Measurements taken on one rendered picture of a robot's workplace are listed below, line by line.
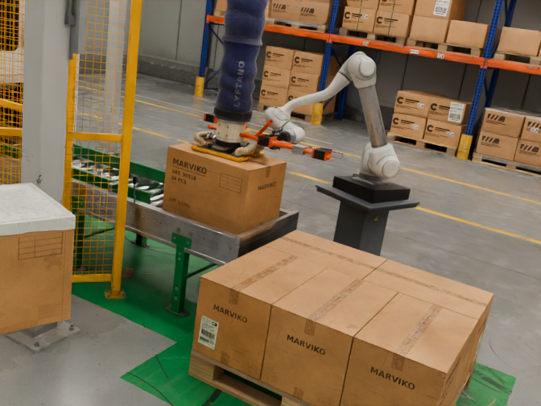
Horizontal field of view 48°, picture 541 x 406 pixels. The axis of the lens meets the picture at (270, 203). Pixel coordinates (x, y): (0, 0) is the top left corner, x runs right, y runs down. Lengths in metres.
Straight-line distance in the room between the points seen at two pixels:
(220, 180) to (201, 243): 0.38
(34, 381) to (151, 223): 1.12
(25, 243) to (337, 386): 1.43
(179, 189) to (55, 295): 1.57
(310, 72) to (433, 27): 2.33
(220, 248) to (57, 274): 1.35
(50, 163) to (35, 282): 1.01
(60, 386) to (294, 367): 1.09
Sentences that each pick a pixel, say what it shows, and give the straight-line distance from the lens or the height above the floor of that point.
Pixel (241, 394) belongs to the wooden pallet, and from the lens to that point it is 3.08.
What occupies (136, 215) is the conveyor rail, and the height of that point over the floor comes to 0.52.
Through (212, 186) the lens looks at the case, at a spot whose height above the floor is 0.79.
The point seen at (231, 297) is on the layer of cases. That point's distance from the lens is 2.88.
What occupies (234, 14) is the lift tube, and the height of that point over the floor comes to 1.74.
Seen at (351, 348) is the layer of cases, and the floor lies 0.48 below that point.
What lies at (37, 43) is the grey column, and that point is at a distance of 3.02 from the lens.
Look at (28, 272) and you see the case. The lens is 2.22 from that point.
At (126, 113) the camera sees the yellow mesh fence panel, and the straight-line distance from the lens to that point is 3.54.
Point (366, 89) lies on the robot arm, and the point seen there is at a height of 1.44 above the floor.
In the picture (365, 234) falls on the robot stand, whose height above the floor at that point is 0.51.
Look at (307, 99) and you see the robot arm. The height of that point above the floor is 1.31.
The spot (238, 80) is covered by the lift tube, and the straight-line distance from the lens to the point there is 3.53.
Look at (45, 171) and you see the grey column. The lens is 3.13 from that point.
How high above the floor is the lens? 1.77
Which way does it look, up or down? 17 degrees down
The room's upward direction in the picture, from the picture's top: 8 degrees clockwise
